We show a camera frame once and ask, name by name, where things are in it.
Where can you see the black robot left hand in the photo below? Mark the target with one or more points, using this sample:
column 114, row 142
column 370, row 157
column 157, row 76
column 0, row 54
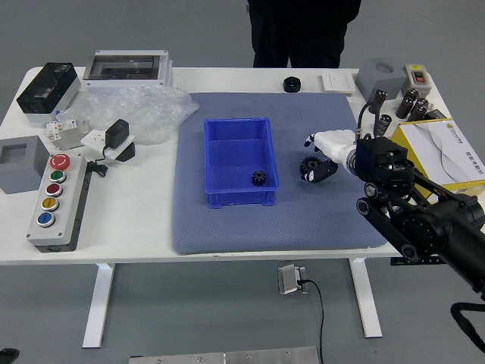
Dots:
column 8, row 356

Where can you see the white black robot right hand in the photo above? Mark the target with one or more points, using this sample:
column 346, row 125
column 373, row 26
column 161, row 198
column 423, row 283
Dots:
column 333, row 142

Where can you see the big black gear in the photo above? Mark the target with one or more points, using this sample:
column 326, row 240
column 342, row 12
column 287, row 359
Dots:
column 307, row 165

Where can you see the small black gear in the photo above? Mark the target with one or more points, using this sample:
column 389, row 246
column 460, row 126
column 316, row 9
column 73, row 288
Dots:
column 259, row 178

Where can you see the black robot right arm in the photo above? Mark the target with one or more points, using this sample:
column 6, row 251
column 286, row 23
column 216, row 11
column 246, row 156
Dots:
column 382, row 159

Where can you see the blue plastic box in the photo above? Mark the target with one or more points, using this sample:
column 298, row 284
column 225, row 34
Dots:
column 231, row 159

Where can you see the yellow white cardboard box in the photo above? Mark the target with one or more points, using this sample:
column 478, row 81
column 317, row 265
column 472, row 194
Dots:
column 447, row 148

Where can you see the grey five-button control box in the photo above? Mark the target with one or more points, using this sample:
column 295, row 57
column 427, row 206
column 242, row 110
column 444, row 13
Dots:
column 57, row 204

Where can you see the white clear-lid distribution box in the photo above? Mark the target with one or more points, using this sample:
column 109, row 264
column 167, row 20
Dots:
column 125, row 70

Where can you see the dark brown capacitor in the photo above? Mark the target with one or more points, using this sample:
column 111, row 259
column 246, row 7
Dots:
column 404, row 108
column 422, row 103
column 417, row 113
column 377, row 101
column 383, row 125
column 410, row 93

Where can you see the grey block with round hole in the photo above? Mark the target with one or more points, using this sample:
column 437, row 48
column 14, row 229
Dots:
column 379, row 81

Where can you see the blue-grey mat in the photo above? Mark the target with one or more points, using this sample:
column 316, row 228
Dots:
column 303, row 220

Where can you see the white table leg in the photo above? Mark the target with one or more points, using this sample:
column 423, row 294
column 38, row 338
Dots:
column 365, row 299
column 97, row 307

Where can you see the small black flat module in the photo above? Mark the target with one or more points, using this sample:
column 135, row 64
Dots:
column 435, row 114

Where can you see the person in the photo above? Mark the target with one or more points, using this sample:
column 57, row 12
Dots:
column 303, row 34

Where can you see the black table control panel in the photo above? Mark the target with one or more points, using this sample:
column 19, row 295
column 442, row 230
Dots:
column 398, row 261

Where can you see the silver floor socket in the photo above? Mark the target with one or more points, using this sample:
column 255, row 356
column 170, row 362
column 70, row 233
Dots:
column 288, row 280

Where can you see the clear plastic bag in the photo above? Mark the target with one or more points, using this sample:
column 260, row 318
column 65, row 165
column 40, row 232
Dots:
column 151, row 110

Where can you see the grey block with square hole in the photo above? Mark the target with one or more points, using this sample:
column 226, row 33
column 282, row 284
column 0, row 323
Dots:
column 20, row 167

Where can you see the grey metal plate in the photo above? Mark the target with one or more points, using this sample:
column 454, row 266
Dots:
column 223, row 357

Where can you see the black power adapter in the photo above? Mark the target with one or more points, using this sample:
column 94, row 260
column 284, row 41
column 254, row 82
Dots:
column 117, row 132

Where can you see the white circuit breaker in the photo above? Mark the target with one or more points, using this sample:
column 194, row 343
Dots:
column 64, row 130

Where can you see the white socket plate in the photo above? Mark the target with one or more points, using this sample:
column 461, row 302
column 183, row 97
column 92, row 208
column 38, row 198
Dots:
column 92, row 139

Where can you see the white wall switch panel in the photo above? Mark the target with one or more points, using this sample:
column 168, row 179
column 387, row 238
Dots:
column 338, row 82

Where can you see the beige switch box red button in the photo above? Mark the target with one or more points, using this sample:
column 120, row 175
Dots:
column 417, row 77

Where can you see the black lidded enclosure box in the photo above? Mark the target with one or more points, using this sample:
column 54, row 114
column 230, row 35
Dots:
column 45, row 89

